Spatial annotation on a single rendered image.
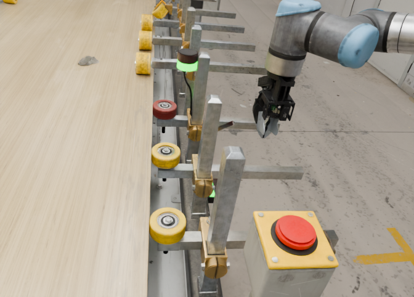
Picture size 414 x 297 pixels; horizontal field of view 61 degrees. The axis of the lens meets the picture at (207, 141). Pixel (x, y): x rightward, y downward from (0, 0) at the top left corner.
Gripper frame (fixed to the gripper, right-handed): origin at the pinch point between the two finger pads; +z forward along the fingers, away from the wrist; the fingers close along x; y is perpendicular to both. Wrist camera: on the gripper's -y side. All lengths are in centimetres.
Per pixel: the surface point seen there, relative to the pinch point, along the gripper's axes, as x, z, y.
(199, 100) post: -16.4, -0.3, -16.6
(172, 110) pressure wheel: -24.7, 5.3, -19.3
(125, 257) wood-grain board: -36, 6, 36
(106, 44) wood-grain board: -51, 6, -76
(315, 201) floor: 73, 96, -66
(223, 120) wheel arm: -6.4, 9.7, -21.4
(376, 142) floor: 155, 96, -133
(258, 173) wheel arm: -0.1, 11.5, 4.5
